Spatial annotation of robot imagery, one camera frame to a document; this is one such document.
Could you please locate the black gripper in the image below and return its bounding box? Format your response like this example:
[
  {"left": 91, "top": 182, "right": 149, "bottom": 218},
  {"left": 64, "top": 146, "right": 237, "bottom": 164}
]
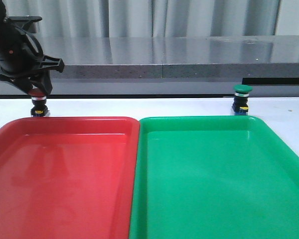
[{"left": 0, "top": 16, "right": 64, "bottom": 96}]

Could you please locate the red mushroom push button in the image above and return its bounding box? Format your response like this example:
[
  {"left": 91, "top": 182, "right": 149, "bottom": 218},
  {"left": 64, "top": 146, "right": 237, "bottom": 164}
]
[{"left": 29, "top": 88, "right": 50, "bottom": 117}]

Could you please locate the green mushroom push button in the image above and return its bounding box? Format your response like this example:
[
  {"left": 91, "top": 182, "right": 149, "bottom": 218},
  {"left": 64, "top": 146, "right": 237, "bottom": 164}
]
[{"left": 231, "top": 84, "right": 253, "bottom": 116}]

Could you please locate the grey pleated curtain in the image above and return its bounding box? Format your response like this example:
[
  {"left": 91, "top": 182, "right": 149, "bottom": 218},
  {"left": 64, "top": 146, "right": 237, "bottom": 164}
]
[{"left": 4, "top": 0, "right": 299, "bottom": 37}]

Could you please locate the red plastic tray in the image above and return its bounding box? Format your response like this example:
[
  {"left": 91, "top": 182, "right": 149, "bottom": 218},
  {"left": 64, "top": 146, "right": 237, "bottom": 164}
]
[{"left": 0, "top": 117, "right": 140, "bottom": 239}]

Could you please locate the green plastic tray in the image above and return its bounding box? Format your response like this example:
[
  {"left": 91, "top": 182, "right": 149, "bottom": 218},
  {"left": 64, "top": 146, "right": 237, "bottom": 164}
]
[{"left": 129, "top": 116, "right": 299, "bottom": 239}]

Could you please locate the grey granite counter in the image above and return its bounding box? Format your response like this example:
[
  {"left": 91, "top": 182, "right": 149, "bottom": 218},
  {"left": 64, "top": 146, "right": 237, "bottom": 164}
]
[{"left": 0, "top": 35, "right": 299, "bottom": 97}]

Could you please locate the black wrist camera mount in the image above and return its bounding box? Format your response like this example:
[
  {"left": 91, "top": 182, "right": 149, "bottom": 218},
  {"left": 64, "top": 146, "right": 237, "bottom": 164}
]
[{"left": 8, "top": 15, "right": 42, "bottom": 33}]

